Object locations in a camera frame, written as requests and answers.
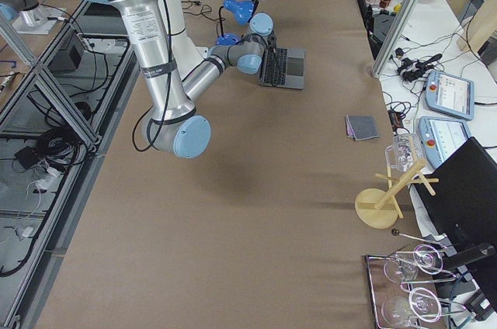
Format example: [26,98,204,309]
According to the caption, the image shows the grey laptop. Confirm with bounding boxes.
[259,48,305,90]

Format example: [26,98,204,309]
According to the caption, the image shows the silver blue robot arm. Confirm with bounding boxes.
[86,0,273,158]

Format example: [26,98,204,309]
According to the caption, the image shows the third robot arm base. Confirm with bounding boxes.
[1,0,57,35]

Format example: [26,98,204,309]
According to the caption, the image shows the blue desk lamp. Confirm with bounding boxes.
[216,0,254,46]

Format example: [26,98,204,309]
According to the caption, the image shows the grey folded cloth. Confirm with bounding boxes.
[345,115,380,141]

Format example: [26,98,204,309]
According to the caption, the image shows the upper teach pendant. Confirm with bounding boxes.
[425,71,475,121]

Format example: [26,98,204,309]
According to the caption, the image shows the teach pendant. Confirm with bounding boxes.
[425,71,475,121]
[418,116,472,168]

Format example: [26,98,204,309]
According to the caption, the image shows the clear glass mug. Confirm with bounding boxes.
[385,133,425,172]

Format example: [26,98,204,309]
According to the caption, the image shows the lower teach pendant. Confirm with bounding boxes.
[418,116,472,168]

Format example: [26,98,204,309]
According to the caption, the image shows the wooden mug tree stand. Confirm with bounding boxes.
[355,158,439,229]

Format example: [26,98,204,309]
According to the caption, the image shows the black monitor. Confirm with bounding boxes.
[412,137,496,306]

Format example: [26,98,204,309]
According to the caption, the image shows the upper wine glass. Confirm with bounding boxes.
[384,244,443,282]

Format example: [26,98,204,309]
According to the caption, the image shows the wine glass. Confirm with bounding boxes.
[384,244,443,282]
[381,287,442,328]

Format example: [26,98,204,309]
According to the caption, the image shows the lower wine glass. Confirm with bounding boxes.
[381,287,442,328]

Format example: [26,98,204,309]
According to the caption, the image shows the black lamp power cable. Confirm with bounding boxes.
[179,0,224,26]

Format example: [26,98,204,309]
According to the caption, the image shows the aluminium frame post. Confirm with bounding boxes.
[371,0,418,78]

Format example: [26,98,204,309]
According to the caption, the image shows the black wire glass rack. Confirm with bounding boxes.
[364,236,477,328]

